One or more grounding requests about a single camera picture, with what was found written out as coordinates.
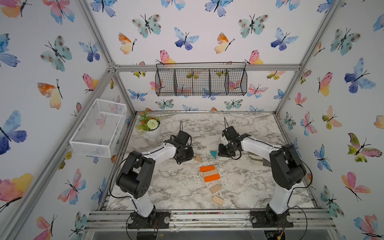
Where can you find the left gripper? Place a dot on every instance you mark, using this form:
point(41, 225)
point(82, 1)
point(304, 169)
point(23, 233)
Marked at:
point(191, 155)

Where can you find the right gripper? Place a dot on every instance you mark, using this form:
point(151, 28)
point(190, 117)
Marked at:
point(220, 152)

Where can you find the natural wood triangle block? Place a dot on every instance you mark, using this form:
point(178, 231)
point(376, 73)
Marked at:
point(198, 158)

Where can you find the teal triangle block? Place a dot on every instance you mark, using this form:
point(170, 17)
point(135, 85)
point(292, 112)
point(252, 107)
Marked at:
point(214, 154)

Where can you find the orange rectangular block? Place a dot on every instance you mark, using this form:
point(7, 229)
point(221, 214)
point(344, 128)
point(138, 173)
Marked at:
point(212, 178)
point(207, 168)

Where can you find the natural wood rectangular block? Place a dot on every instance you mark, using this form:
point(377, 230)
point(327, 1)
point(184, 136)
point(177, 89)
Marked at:
point(210, 173)

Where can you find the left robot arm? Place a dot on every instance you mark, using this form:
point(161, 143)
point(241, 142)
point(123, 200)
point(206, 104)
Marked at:
point(135, 176)

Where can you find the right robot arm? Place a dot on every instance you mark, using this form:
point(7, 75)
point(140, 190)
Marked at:
point(287, 168)

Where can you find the potted flower plant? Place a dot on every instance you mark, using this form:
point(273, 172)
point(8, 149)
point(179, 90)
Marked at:
point(148, 125)

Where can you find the small wood block upper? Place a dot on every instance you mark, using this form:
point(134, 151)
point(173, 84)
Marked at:
point(215, 189)

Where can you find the small wood block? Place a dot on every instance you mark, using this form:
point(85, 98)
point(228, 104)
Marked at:
point(219, 201)
point(215, 189)

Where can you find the small wood block lower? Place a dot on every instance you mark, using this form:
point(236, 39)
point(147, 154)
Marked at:
point(219, 201)

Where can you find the black wire wall basket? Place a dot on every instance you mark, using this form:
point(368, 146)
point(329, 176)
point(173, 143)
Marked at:
point(201, 79)

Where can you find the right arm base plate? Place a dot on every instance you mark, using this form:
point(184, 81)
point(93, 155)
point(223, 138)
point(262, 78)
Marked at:
point(269, 219)

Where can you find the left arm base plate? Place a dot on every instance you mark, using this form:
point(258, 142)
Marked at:
point(156, 220)

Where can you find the white mesh wall basket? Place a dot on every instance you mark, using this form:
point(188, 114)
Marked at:
point(98, 132)

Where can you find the aluminium front rail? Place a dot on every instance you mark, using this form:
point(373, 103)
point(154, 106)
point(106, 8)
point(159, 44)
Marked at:
point(222, 220)

